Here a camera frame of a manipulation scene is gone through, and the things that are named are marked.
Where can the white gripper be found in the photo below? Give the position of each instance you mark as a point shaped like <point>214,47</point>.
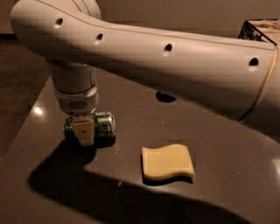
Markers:
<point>78,104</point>

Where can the green soda can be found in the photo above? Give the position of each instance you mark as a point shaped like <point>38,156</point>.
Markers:
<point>104,125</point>

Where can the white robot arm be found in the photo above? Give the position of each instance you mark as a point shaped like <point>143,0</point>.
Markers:
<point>236,78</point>

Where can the yellow wavy sponge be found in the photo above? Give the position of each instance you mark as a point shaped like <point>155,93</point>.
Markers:
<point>167,162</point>

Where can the black wire basket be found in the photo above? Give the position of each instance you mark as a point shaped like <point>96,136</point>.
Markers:
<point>264,30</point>

